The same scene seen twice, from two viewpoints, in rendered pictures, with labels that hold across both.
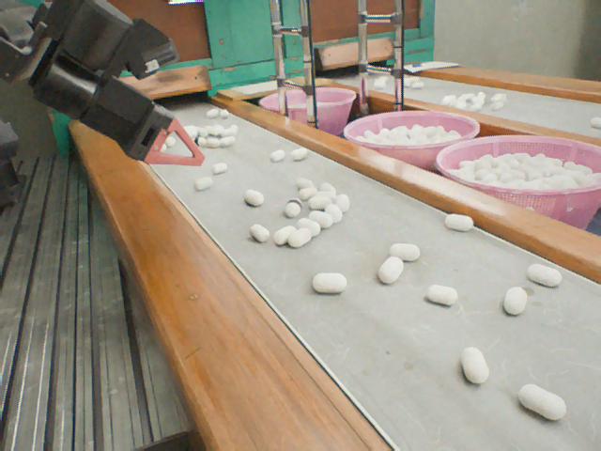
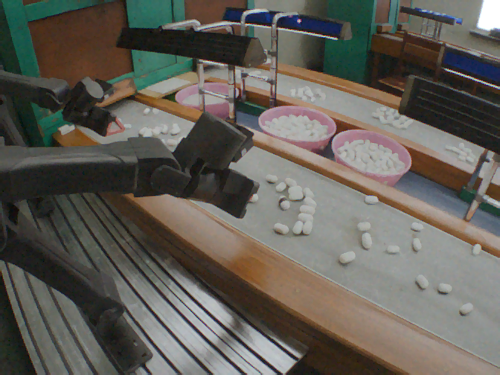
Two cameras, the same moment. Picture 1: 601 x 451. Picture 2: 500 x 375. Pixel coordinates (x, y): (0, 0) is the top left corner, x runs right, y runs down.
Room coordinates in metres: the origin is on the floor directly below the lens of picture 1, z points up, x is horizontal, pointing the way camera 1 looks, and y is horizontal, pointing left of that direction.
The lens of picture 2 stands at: (0.19, 0.33, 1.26)
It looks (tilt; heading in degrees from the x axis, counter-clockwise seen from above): 38 degrees down; 333
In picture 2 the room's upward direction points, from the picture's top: straight up
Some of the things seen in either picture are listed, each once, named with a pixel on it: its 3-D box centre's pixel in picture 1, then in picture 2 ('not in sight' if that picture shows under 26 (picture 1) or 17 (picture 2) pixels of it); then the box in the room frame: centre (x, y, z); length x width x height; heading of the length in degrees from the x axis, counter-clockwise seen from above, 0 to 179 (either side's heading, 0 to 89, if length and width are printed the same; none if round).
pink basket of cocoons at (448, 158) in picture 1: (521, 187); (369, 162); (0.74, -0.38, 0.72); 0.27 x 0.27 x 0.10
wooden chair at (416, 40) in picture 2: not in sight; (408, 85); (1.76, -2.05, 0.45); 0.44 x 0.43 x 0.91; 14
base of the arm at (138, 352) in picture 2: not in sight; (109, 322); (0.55, 0.46, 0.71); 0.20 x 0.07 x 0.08; 19
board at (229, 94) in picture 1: (273, 87); (174, 84); (1.59, 0.00, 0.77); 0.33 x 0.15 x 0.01; 114
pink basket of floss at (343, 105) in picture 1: (308, 114); (207, 103); (1.39, -0.08, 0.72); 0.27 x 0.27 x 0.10
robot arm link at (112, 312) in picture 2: not in sight; (100, 303); (0.56, 0.45, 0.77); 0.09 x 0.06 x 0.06; 4
